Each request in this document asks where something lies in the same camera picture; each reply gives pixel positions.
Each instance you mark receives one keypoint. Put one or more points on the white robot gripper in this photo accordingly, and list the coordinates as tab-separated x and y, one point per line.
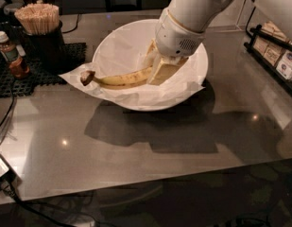
174	38

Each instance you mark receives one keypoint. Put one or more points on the large white bowl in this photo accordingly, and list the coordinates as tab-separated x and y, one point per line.
123	51

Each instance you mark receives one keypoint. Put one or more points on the black condiment rack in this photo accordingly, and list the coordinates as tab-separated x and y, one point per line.
256	32

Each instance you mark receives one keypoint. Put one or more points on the clear acrylic stand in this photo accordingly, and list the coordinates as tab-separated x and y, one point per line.
234	17

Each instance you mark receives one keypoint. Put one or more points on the brown sugar packet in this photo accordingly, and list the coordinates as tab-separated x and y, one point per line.
272	54

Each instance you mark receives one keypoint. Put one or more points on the white sugar packet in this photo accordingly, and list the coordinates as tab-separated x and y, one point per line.
285	69

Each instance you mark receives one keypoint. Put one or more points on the brown sauce bottle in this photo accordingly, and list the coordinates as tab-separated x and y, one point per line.
16	63

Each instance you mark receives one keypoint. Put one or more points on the black cup of wooden sticks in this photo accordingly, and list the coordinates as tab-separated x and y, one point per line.
42	26

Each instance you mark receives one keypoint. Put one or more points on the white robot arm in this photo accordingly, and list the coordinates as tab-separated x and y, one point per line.
196	15

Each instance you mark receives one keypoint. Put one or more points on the white paper liner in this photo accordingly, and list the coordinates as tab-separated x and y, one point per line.
120	70

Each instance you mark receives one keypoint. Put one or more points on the spotted yellow banana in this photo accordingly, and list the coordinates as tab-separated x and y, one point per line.
117	82

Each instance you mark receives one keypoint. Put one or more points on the dark lidded jar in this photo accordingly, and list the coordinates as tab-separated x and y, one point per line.
10	10

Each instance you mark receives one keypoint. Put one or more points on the black grid rubber mat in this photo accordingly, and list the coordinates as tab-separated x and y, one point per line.
38	76

